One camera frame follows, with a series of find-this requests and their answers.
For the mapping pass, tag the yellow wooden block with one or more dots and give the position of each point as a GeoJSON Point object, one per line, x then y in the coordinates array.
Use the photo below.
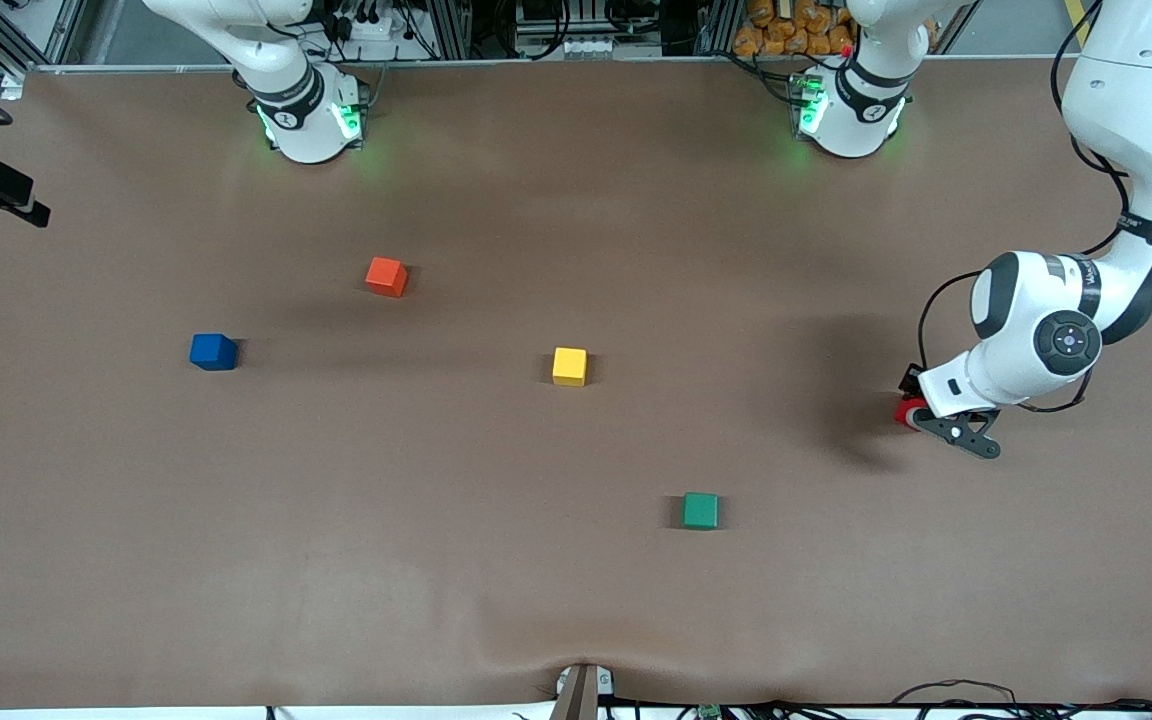
{"type": "Point", "coordinates": [569, 366]}

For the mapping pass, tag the white power strip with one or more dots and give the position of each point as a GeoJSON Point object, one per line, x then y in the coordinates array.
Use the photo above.
{"type": "Point", "coordinates": [371, 30]}

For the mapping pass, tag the aluminium upright profile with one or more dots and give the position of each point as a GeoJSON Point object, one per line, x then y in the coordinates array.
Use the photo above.
{"type": "Point", "coordinates": [716, 25]}
{"type": "Point", "coordinates": [451, 30]}

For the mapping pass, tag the brown table mat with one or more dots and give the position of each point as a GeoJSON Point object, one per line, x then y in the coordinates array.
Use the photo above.
{"type": "Point", "coordinates": [436, 500]}

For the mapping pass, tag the red wooden block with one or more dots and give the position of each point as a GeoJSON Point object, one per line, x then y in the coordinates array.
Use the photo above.
{"type": "Point", "coordinates": [906, 412]}

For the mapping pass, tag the orange wooden block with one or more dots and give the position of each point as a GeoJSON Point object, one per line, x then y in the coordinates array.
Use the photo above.
{"type": "Point", "coordinates": [386, 277]}

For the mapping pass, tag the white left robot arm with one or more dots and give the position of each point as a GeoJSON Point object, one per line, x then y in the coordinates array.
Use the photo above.
{"type": "Point", "coordinates": [1136, 100]}

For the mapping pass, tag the blue wooden block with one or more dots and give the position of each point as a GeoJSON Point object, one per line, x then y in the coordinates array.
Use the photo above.
{"type": "Point", "coordinates": [213, 352]}

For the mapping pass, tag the white connector block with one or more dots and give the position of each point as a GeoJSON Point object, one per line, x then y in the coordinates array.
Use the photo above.
{"type": "Point", "coordinates": [586, 46]}

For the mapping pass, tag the green wooden block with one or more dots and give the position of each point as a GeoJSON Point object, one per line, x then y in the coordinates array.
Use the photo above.
{"type": "Point", "coordinates": [700, 511]}

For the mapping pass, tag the metal table clamp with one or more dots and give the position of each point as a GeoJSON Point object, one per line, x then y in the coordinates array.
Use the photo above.
{"type": "Point", "coordinates": [578, 695]}

